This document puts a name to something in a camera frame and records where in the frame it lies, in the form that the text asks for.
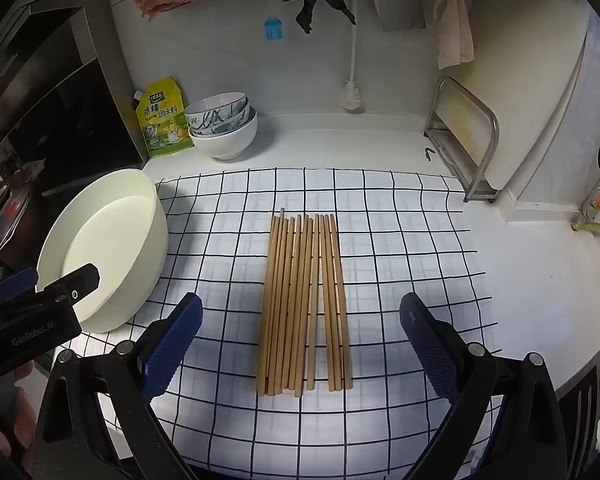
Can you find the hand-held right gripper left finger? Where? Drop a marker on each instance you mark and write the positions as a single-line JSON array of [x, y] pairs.
[[172, 345]]

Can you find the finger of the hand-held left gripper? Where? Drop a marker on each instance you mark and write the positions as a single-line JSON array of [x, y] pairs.
[[80, 282], [15, 280]]

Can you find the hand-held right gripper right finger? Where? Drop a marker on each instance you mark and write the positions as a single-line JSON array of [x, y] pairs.
[[430, 345]]

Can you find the group of wooden chopsticks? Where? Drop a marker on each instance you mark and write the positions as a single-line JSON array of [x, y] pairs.
[[300, 310]]

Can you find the person's left hand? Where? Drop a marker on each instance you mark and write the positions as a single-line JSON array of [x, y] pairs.
[[25, 400]]

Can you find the cream plastic basin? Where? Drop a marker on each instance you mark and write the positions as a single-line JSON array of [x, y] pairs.
[[105, 240]]

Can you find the glass pot lid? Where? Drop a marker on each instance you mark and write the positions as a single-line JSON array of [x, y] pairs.
[[12, 220]]

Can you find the white black-grid cloth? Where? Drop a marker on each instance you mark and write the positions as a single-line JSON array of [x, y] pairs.
[[380, 260]]

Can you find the dark slotted utensil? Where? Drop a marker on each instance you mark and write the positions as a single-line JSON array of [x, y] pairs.
[[582, 410]]

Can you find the yellow seasoning pouch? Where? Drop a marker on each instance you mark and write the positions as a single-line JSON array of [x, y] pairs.
[[162, 120]]

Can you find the black range hood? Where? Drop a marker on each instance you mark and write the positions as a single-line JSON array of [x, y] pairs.
[[65, 100]]

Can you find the steel cutting board rack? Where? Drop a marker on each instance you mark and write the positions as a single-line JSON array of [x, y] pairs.
[[472, 160]]

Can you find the small black hook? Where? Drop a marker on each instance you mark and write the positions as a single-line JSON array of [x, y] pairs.
[[429, 153]]

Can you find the plain white bowl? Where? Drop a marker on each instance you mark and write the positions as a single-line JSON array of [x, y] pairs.
[[227, 140]]

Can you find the blue patterned bowl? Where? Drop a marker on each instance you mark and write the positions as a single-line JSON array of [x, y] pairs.
[[220, 120], [215, 105]]

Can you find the white cutting board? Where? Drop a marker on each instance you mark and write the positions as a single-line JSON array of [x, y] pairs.
[[530, 85]]

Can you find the blue silicone brush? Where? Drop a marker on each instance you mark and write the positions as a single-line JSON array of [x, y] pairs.
[[272, 27]]

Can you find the beige hanging towel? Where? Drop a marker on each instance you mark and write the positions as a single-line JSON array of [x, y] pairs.
[[452, 25]]

